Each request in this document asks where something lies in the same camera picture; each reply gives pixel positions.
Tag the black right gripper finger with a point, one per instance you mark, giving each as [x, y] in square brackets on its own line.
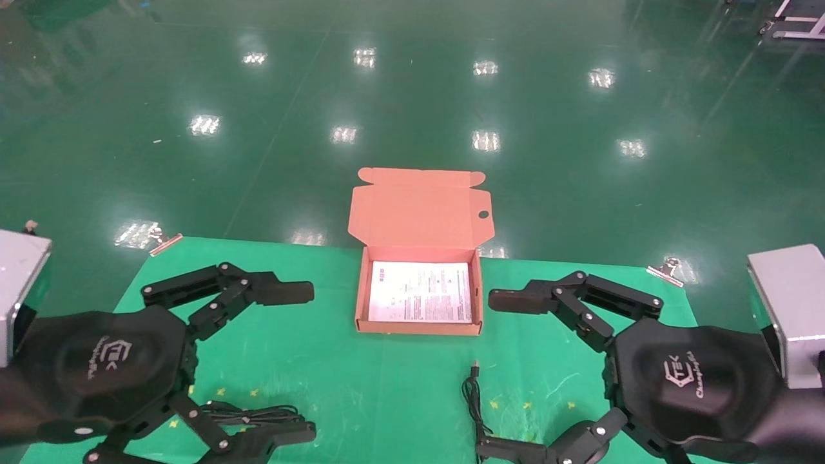
[580, 444]
[515, 299]

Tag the white metal cart frame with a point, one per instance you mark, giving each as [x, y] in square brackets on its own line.
[796, 19]

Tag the metal binder clip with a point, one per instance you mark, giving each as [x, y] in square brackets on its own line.
[164, 243]
[667, 272]

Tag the green table mat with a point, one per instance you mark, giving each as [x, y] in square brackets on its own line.
[361, 380]

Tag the orange cardboard box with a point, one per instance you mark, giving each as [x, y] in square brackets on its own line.
[419, 212]

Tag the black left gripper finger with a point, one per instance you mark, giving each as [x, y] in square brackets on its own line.
[283, 293]
[271, 441]

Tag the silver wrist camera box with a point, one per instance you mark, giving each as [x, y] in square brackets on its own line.
[22, 277]
[796, 303]

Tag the white instruction leaflet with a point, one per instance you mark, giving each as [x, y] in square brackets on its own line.
[419, 293]

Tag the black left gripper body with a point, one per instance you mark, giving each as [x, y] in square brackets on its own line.
[97, 367]

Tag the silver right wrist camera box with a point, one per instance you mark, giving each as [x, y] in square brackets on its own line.
[796, 303]

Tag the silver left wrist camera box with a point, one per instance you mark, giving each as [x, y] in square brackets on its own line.
[22, 277]

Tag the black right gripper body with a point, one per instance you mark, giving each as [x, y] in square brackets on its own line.
[696, 380]

